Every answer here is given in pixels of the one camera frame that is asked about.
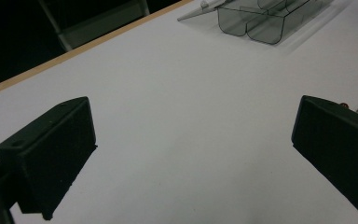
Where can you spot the clear plastic compartment box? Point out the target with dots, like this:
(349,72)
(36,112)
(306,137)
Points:
(254,18)

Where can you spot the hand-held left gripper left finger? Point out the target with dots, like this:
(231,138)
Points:
(49,155)

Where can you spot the grey metal stand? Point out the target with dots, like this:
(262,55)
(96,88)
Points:
(102,26)

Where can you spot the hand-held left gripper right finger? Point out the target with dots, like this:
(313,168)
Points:
(338,146)

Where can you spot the small red object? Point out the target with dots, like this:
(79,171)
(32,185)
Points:
(345,105)

